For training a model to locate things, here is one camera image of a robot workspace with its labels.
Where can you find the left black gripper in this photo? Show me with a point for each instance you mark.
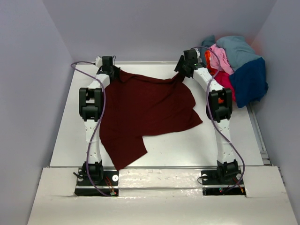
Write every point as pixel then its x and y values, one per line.
pixel 116 71

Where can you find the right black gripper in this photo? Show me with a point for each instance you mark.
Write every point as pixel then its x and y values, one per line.
pixel 179 67

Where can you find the maroon t shirt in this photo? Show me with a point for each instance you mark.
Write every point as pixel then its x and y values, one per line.
pixel 138 106

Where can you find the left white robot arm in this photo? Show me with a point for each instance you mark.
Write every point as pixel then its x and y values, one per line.
pixel 91 109

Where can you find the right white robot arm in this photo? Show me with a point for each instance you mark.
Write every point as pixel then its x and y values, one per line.
pixel 219 108

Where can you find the orange t shirt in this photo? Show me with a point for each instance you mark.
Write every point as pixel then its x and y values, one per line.
pixel 207 57

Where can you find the teal t shirt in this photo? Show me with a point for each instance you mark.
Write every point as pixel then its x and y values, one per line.
pixel 209 41

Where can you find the pink t shirt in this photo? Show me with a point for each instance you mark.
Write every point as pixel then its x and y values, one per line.
pixel 219 60

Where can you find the grey blue t shirt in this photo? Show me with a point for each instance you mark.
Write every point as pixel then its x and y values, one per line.
pixel 237 50

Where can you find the navy blue t shirt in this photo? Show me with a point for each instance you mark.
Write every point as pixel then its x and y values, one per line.
pixel 249 82

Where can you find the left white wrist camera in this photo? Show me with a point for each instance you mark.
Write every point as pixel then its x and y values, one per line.
pixel 98 62

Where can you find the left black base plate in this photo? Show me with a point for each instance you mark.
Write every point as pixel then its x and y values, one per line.
pixel 109 185

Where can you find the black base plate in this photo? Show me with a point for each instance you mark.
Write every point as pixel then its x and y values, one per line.
pixel 214 186
pixel 109 185

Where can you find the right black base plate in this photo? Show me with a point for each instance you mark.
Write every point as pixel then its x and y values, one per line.
pixel 214 186

